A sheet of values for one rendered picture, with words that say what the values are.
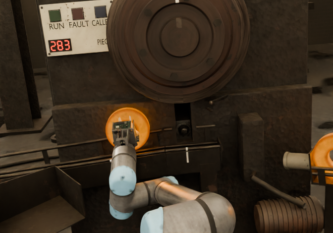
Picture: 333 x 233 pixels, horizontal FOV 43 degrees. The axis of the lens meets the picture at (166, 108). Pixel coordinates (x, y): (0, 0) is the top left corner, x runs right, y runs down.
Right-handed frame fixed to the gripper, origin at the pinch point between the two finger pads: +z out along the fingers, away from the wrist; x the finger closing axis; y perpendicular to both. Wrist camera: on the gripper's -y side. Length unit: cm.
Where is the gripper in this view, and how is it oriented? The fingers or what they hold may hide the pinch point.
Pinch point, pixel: (127, 124)
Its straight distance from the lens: 150.6
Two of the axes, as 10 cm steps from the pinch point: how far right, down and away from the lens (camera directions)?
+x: -9.9, 1.1, 0.1
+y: -0.9, -8.5, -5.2
